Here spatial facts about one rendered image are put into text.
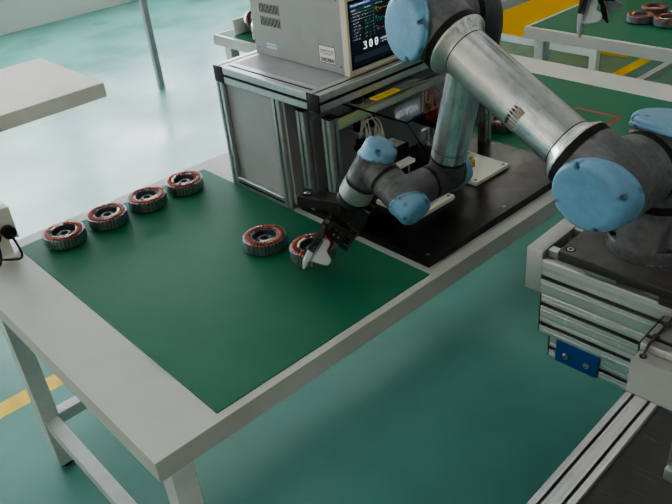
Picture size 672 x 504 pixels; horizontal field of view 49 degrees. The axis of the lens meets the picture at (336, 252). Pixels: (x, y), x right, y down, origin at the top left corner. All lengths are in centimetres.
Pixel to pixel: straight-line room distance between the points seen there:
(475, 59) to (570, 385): 158
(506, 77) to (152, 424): 89
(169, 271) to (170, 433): 57
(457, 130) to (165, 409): 79
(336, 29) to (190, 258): 68
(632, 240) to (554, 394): 134
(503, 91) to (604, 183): 22
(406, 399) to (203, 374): 111
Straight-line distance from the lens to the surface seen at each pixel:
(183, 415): 147
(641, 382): 126
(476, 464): 233
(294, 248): 175
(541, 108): 118
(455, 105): 148
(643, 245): 128
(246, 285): 178
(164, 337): 167
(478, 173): 213
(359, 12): 190
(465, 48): 124
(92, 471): 223
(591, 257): 130
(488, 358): 268
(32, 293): 197
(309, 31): 199
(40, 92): 185
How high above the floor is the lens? 173
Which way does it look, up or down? 32 degrees down
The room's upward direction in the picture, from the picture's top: 6 degrees counter-clockwise
